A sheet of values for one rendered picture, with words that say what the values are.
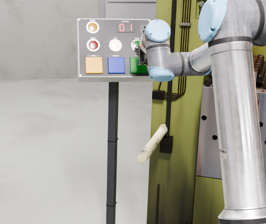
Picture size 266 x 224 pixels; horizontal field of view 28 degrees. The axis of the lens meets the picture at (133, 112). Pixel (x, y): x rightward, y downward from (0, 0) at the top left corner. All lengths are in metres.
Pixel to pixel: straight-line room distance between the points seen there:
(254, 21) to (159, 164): 1.56
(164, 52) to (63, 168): 2.03
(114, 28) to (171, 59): 0.57
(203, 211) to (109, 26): 1.01
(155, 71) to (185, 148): 0.93
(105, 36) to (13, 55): 3.84
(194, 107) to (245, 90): 1.34
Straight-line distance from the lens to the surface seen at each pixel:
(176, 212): 2.96
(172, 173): 2.86
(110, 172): 2.69
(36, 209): 3.30
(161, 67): 1.93
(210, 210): 2.69
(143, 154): 2.37
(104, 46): 2.43
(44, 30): 6.21
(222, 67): 1.39
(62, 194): 3.46
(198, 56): 1.89
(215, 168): 2.59
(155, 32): 1.96
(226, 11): 1.41
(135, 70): 2.40
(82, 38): 2.43
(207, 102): 2.49
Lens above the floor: 1.52
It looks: 17 degrees down
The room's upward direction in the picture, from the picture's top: 2 degrees clockwise
